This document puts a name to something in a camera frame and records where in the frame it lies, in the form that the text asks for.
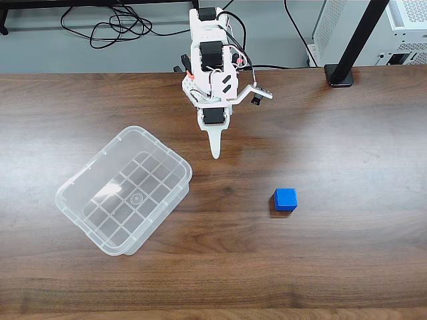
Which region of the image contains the blue cube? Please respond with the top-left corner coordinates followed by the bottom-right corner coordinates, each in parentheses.
top-left (273, 187), bottom-right (298, 213)

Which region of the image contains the black orange table clamp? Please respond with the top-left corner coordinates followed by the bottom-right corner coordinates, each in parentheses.
top-left (172, 53), bottom-right (194, 79)

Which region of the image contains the clear plastic container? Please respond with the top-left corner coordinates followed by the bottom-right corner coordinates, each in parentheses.
top-left (55, 125), bottom-right (193, 257)

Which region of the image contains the black pole stand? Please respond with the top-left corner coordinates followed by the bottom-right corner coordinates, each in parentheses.
top-left (324, 0), bottom-right (391, 88)

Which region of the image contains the white perforated computer case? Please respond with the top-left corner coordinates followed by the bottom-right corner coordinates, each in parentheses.
top-left (312, 0), bottom-right (427, 67)

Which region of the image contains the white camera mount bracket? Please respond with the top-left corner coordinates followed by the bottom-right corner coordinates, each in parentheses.
top-left (230, 85), bottom-right (260, 106)

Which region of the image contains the small black camera board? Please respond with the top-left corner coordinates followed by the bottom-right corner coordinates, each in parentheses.
top-left (249, 83), bottom-right (274, 107)

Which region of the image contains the thin black cable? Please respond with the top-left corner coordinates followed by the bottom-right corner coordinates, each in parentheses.
top-left (250, 64), bottom-right (318, 70)

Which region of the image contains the black camera cable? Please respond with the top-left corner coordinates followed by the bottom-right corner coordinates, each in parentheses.
top-left (218, 11), bottom-right (258, 86)

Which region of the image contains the long black cable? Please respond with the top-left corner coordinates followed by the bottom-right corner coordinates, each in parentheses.
top-left (284, 0), bottom-right (312, 65)

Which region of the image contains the tangled black cable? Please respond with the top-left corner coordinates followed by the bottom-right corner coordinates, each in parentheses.
top-left (60, 0), bottom-right (201, 50)

